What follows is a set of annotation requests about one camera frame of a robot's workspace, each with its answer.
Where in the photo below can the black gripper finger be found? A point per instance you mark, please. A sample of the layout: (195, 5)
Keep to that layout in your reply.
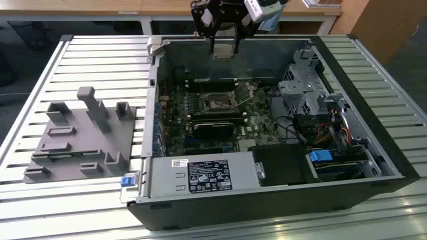
(237, 46)
(212, 46)

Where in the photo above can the silver CPU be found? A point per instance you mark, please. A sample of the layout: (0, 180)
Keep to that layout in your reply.
(223, 51)

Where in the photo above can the metal locking lever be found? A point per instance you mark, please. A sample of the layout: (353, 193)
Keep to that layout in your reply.
(247, 100)

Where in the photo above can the CPU socket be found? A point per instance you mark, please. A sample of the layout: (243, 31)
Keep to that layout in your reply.
(216, 102)

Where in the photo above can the grey case latch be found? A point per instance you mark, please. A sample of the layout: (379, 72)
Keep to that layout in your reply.
(155, 46)

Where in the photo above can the white book stack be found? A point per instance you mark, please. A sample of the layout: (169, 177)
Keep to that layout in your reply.
(309, 2)

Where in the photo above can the metal drive cage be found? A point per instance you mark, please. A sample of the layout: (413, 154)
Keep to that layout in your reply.
(300, 95)

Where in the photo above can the green motherboard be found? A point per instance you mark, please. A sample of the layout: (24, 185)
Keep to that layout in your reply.
(260, 125)

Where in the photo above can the black graphics card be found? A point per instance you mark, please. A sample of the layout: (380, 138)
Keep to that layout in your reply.
(213, 130)

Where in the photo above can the wooden desk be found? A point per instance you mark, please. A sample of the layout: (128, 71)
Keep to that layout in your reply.
(100, 6)

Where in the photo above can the silver chipset heatsink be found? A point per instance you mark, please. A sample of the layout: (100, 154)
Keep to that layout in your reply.
(247, 145)

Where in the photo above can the wooden cabinet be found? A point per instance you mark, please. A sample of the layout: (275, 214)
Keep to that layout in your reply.
(383, 25)

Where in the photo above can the black plastic shroud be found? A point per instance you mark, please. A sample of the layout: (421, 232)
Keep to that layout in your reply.
(283, 165)

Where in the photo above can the blue disk carrier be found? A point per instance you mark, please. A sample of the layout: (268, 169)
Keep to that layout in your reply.
(320, 156)

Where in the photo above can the silver power supply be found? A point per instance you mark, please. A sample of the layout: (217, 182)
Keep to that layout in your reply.
(167, 175)

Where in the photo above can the grey parts rack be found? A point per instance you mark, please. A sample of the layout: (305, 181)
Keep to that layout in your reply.
(83, 140)

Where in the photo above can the green RAM stick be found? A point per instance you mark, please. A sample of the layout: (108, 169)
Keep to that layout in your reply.
(77, 155)

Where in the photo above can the blue case latch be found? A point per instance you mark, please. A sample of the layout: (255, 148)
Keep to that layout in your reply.
(127, 181)

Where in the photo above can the black PC case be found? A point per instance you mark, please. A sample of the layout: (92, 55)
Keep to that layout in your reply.
(233, 215)

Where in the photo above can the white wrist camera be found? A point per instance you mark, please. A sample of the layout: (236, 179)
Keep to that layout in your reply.
(255, 10)

